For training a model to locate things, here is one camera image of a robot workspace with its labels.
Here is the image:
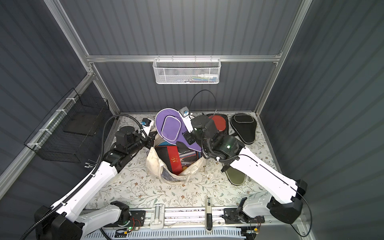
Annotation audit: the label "green paddle case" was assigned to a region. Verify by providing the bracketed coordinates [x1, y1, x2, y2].
[225, 167, 247, 186]

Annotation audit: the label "white wire mesh basket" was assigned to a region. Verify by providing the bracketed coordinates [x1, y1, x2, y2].
[153, 59, 222, 85]

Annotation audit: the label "red black mesh paddle set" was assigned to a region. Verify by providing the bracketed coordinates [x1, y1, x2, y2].
[155, 146, 201, 175]

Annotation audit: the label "cream canvas tote bag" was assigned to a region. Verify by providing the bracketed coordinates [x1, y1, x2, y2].
[146, 144, 207, 185]

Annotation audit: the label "white black handheld tool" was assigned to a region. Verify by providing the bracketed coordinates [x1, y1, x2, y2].
[205, 197, 213, 233]

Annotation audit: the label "purple paddle case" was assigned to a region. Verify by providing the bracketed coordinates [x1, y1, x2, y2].
[155, 108, 202, 152]

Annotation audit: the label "black paddle case white piping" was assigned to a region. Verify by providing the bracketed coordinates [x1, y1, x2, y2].
[230, 113, 257, 145]

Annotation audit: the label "white clamp on rail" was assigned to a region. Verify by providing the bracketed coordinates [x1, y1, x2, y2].
[149, 204, 165, 230]

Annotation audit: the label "clear ping pong paddle set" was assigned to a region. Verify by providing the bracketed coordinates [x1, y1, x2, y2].
[207, 114, 229, 134]

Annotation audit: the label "markers in white basket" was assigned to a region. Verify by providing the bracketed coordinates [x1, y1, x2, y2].
[176, 74, 219, 83]

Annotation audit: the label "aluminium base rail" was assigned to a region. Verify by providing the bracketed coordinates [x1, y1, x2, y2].
[59, 205, 271, 232]

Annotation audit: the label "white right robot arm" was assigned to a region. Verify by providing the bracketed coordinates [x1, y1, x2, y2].
[181, 110, 307, 225]

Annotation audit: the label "black corrugated cable conduit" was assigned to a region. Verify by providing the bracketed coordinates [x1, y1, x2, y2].
[19, 114, 145, 240]

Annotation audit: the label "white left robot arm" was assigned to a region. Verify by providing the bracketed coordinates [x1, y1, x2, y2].
[28, 118, 155, 240]

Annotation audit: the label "black wire basket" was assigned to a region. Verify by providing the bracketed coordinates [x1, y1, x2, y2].
[24, 89, 112, 164]

